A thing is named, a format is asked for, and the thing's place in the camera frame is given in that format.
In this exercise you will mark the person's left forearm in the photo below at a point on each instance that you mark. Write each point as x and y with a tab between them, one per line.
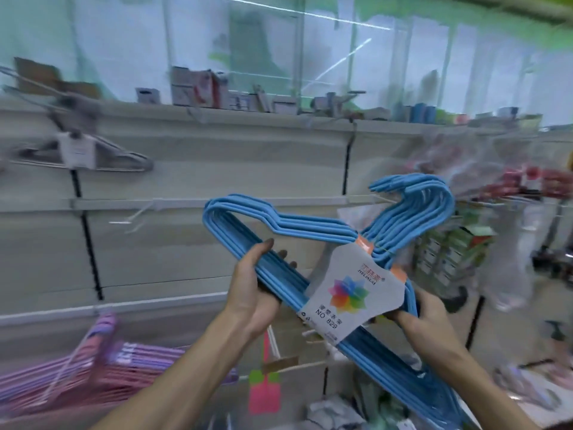
179	376

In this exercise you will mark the person's right forearm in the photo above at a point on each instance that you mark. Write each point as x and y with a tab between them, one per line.
483	394

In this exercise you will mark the stack of green white boxes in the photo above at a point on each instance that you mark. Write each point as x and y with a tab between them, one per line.
447	255

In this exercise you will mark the person's left thumb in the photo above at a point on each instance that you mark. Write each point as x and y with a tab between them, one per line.
258	259

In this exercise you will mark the person's right thumb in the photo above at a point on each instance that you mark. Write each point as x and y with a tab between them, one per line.
400	315

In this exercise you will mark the white shelving unit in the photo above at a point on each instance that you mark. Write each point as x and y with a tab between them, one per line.
179	210

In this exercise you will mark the row of small boxes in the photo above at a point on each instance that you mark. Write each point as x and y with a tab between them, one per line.
232	96

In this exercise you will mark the pink fly swatter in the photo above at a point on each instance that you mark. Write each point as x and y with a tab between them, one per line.
264	385

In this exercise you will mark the white display hook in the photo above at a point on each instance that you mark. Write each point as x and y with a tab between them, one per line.
134	217

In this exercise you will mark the bundle of grey clothes hangers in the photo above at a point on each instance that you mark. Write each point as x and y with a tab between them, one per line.
85	152

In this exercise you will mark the person's left hand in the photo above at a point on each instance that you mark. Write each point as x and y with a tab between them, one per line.
247	298

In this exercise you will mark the bagged red clips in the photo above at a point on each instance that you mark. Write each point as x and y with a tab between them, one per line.
501	174

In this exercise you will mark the person's right hand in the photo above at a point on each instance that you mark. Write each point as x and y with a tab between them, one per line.
425	326

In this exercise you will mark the bundle of pink clothes hangers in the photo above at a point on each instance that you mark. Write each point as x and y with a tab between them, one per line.
89	371

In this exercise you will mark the bundle of blue clothes hangers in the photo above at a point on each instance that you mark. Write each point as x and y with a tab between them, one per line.
313	273

